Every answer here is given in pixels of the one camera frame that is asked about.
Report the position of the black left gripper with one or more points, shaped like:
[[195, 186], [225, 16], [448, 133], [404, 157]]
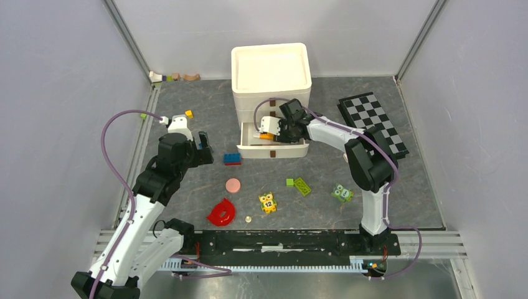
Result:
[[200, 156]]

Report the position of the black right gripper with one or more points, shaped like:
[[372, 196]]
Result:
[[282, 137]]

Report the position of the orange cream tube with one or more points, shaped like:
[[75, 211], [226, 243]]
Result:
[[264, 136]]

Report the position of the pink round sponge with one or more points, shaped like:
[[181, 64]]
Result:
[[233, 185]]

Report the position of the white three-drawer organizer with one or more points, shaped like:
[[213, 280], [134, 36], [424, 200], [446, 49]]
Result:
[[262, 77]]

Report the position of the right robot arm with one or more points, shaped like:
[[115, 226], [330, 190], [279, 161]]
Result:
[[372, 165]]

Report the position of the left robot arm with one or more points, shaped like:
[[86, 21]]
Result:
[[122, 270]]

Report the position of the blue red duplo brick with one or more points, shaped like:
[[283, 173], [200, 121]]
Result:
[[232, 159]]

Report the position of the yellow small cube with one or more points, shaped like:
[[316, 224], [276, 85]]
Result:
[[189, 114]]

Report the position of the lime green flat brick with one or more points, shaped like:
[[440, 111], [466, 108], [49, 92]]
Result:
[[302, 187]]

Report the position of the red arch brick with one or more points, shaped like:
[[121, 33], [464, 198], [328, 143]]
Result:
[[222, 214]]

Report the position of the wooden arch block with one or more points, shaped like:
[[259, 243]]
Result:
[[193, 77]]

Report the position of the black grey chessboard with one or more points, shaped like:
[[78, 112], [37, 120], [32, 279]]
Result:
[[364, 111]]

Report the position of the yellow owl brick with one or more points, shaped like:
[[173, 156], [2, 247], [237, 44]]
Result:
[[268, 203]]

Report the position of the white corner block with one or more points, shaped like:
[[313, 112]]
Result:
[[154, 77]]

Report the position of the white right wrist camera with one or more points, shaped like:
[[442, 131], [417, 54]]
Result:
[[270, 124]]

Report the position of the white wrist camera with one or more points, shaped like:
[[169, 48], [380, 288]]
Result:
[[177, 124], [270, 124]]

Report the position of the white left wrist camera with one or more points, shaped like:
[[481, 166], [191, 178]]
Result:
[[177, 124]]

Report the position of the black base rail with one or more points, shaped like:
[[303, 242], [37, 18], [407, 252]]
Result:
[[287, 247]]

